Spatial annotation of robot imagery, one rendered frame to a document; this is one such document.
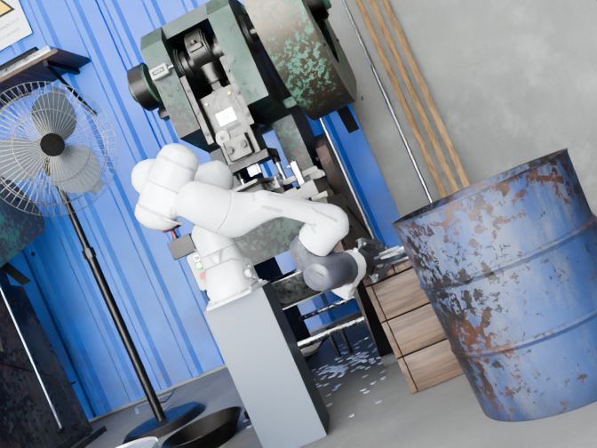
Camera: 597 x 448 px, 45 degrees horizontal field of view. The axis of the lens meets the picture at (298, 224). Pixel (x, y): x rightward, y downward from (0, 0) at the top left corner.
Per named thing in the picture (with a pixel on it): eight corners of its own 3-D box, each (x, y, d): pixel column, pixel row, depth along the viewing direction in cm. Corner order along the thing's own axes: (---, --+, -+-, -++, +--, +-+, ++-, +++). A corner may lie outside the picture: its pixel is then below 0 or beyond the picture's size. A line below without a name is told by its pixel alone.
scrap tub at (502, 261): (686, 374, 138) (585, 145, 139) (478, 447, 147) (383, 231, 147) (631, 327, 179) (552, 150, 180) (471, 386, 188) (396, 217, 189)
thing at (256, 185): (272, 211, 256) (257, 176, 256) (237, 227, 259) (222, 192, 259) (287, 207, 280) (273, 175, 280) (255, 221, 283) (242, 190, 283)
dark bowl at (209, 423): (235, 447, 230) (226, 427, 231) (155, 477, 237) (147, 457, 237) (259, 415, 260) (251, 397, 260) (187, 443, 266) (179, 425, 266)
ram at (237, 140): (258, 149, 273) (226, 77, 273) (224, 166, 276) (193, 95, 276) (269, 150, 289) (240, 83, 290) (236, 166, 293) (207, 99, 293)
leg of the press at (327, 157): (413, 356, 248) (307, 116, 249) (383, 368, 250) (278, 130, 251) (421, 306, 338) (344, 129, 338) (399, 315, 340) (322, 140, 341)
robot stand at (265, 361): (327, 436, 200) (261, 286, 200) (267, 460, 201) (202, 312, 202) (330, 417, 218) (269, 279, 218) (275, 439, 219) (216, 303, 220)
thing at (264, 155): (274, 160, 277) (267, 147, 277) (227, 181, 281) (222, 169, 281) (282, 161, 293) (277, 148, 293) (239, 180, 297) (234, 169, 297)
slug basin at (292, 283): (342, 283, 266) (330, 258, 266) (260, 316, 273) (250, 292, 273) (353, 270, 299) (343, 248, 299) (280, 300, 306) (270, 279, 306)
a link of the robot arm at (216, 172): (252, 235, 202) (217, 154, 202) (195, 260, 206) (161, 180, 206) (262, 231, 213) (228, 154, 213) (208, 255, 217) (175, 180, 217)
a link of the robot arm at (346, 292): (350, 247, 185) (362, 244, 189) (313, 261, 192) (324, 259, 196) (367, 293, 183) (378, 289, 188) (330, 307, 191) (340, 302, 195)
